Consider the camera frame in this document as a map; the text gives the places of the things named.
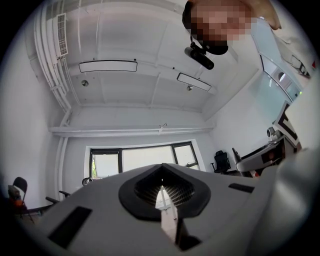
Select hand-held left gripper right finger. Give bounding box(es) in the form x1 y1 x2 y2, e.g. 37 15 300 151
161 163 276 256

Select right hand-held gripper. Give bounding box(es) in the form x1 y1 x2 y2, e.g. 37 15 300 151
231 101 301 178

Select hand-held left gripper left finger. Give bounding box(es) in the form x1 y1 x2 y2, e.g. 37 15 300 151
22 163 177 256

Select black mesh office chair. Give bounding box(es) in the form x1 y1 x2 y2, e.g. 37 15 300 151
210 150 232 175

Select person's white printed shirt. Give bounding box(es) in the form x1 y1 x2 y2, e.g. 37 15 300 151
246 0 320 256

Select black framed window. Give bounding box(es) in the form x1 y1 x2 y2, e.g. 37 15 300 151
89 141 201 180

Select glass office partition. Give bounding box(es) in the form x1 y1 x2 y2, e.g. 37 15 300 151
251 17 311 116

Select black folding chair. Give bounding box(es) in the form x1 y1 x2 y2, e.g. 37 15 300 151
7 176 35 224

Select orange and black device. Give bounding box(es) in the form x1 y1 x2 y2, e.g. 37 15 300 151
8 186 26 208

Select long ceiling light panel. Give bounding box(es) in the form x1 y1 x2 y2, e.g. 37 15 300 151
176 72 212 92
78 59 138 73

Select person's head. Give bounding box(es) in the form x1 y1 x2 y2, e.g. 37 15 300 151
181 0 283 56

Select white ceiling pipes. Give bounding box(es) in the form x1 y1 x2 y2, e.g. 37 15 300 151
33 4 74 127

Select white air vent grille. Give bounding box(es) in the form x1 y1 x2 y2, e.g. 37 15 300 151
56 12 69 58

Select white cable tray beam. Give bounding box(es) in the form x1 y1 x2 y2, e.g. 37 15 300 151
48 124 215 138

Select black strap buckle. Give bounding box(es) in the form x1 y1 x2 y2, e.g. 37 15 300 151
291 56 311 77

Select black head camera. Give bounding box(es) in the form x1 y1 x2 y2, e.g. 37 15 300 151
184 41 215 71

